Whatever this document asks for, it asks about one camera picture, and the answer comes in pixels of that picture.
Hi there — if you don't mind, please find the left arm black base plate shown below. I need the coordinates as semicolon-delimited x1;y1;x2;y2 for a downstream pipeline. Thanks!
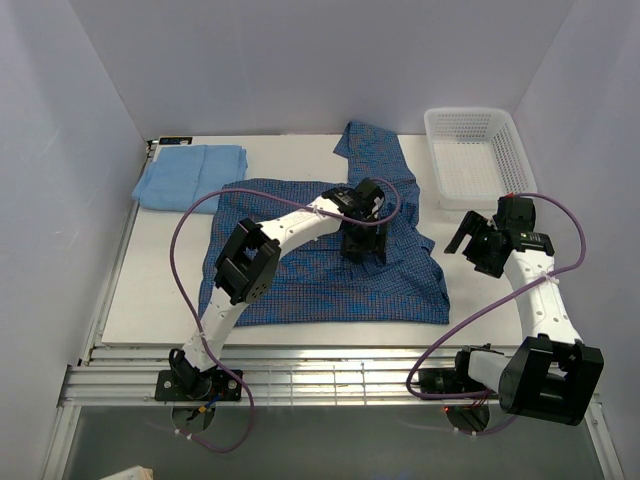
154;369;242;403

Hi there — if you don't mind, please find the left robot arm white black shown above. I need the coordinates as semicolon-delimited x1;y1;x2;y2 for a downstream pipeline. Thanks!
169;178;390;400

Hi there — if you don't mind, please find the white plastic perforated basket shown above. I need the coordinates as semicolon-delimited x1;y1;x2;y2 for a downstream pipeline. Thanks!
424;107;537;211

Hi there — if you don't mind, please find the wooden block at bottom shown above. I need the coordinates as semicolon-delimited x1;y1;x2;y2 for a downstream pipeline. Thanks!
102;465;154;480

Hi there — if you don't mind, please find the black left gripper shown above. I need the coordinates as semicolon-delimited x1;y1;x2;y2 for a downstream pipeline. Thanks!
340;215;389;265

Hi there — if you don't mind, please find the folded light blue shirt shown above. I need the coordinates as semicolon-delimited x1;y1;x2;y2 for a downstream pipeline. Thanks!
132;145;248;212

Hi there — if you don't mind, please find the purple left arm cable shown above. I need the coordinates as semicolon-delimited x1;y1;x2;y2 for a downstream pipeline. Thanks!
169;177;256;454

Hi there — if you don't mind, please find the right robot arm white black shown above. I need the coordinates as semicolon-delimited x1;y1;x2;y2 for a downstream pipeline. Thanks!
445;195;604;426

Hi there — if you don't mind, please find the blue checked long sleeve shirt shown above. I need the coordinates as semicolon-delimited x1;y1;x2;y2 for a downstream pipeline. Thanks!
198;121;450;326

